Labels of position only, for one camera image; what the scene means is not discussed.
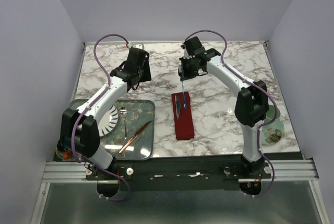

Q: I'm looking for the rose gold knife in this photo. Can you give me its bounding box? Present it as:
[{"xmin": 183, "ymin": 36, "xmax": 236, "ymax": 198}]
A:
[{"xmin": 118, "ymin": 121, "xmax": 152, "ymax": 154}]

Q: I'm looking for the silver spoon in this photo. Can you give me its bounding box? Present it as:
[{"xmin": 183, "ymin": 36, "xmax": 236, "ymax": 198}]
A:
[{"xmin": 120, "ymin": 107, "xmax": 128, "ymax": 140}]

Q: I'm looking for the dark red cloth napkin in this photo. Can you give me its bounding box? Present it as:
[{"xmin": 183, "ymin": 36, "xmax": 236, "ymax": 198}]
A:
[{"xmin": 171, "ymin": 91, "xmax": 195, "ymax": 140}]

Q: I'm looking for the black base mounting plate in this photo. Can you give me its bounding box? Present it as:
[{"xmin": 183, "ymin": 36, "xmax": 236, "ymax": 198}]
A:
[{"xmin": 86, "ymin": 155, "xmax": 271, "ymax": 191}]

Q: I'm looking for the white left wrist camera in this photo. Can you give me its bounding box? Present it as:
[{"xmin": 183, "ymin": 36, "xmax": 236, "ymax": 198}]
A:
[{"xmin": 131, "ymin": 43, "xmax": 145, "ymax": 50}]

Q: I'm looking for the light green plate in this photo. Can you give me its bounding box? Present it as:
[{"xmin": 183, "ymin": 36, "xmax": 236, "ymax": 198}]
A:
[{"xmin": 261, "ymin": 118, "xmax": 285, "ymax": 145}]

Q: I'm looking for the blue handled fork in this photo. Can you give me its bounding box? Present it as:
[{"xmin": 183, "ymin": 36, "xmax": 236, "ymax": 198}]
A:
[{"xmin": 178, "ymin": 64, "xmax": 188, "ymax": 109}]

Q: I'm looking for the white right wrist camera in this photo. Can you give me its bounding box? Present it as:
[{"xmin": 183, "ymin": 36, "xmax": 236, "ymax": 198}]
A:
[{"xmin": 181, "ymin": 44, "xmax": 195, "ymax": 60}]

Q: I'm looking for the teal floral serving tray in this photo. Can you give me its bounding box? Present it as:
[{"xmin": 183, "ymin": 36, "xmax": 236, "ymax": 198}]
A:
[{"xmin": 67, "ymin": 99, "xmax": 156, "ymax": 161}]

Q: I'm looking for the aluminium frame rail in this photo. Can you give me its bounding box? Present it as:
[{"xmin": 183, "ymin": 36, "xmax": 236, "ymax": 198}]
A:
[{"xmin": 42, "ymin": 159, "xmax": 319, "ymax": 183}]

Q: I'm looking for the light green cup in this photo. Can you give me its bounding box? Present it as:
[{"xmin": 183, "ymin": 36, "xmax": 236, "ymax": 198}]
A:
[{"xmin": 264, "ymin": 104, "xmax": 281, "ymax": 123}]

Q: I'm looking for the silver table knife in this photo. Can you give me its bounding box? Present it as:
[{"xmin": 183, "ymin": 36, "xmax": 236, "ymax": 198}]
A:
[{"xmin": 175, "ymin": 95, "xmax": 181, "ymax": 120}]

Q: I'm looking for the blue striped white plate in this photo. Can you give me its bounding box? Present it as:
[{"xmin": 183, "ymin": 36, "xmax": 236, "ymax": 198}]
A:
[{"xmin": 98, "ymin": 105, "xmax": 119, "ymax": 137}]

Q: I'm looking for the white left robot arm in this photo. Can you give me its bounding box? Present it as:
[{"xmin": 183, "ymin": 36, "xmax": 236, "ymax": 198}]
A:
[{"xmin": 58, "ymin": 48, "xmax": 151, "ymax": 180}]

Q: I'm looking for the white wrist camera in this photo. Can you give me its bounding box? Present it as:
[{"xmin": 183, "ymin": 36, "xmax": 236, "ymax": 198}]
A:
[
  {"xmin": 131, "ymin": 43, "xmax": 145, "ymax": 50},
  {"xmin": 181, "ymin": 44, "xmax": 195, "ymax": 60}
]

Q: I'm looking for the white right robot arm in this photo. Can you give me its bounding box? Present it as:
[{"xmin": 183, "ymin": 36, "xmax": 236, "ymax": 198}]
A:
[{"xmin": 178, "ymin": 36, "xmax": 269, "ymax": 178}]

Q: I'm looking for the black and orange cup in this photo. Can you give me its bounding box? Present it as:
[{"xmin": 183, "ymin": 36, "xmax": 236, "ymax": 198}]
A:
[{"xmin": 56, "ymin": 147, "xmax": 73, "ymax": 161}]

